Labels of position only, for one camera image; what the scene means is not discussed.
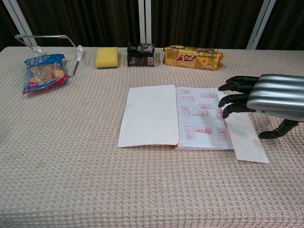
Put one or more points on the yellow sponge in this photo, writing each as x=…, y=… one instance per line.
x=107, y=57

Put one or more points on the white frame post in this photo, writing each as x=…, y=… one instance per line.
x=22, y=23
x=260, y=26
x=145, y=21

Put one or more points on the open white lined notebook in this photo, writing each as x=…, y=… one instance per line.
x=149, y=114

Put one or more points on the golden biscuit package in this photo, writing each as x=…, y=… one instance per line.
x=192, y=58

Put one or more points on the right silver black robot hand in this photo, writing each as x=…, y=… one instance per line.
x=273, y=95

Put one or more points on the black printed carton box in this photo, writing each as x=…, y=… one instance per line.
x=140, y=55

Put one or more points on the blue snack bag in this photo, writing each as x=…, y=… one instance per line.
x=45, y=72

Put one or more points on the beige waffle tablecloth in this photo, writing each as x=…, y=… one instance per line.
x=95, y=171

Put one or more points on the dark brown curtain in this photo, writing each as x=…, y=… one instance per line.
x=90, y=21

